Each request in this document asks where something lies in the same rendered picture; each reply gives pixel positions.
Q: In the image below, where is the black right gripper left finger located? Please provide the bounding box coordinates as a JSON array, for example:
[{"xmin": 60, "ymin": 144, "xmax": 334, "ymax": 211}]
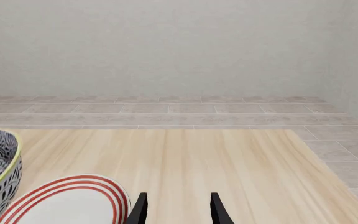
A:
[{"xmin": 126, "ymin": 192, "xmax": 149, "ymax": 224}]

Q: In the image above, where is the white plate with red rings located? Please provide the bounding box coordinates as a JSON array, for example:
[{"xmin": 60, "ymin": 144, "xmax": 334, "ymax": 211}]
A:
[{"xmin": 0, "ymin": 173, "xmax": 132, "ymax": 224}]

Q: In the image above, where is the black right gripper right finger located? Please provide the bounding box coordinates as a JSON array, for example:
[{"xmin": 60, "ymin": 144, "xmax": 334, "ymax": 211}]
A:
[{"xmin": 210, "ymin": 192, "xmax": 235, "ymax": 224}]

